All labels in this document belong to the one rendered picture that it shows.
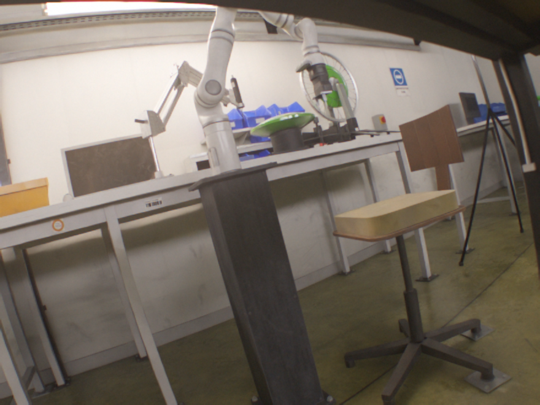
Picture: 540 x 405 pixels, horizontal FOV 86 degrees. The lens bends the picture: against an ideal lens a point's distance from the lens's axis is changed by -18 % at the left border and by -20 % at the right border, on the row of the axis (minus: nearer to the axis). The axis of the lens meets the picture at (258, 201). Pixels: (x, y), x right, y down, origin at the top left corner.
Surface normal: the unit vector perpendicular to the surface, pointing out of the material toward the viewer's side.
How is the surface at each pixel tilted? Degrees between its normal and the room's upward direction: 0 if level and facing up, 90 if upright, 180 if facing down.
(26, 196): 94
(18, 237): 90
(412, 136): 90
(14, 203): 94
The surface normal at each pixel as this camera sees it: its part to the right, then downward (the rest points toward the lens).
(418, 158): -0.87, 0.23
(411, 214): 0.16, -0.03
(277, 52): 0.46, -0.11
